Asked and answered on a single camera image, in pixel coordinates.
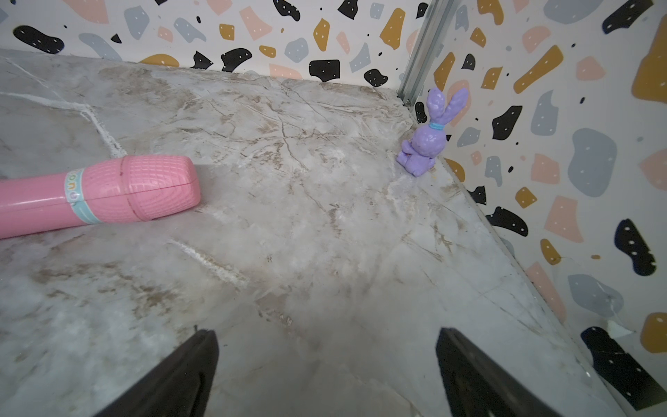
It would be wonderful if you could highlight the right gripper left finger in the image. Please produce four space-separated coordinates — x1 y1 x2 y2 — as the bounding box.
96 329 219 417

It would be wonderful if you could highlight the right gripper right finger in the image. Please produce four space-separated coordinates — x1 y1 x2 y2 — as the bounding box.
435 328 559 417

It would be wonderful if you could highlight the pink cylindrical tube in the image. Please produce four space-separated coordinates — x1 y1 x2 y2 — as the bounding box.
1 156 201 239

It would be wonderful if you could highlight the small purple toy figure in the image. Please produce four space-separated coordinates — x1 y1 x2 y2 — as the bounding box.
397 87 469 177

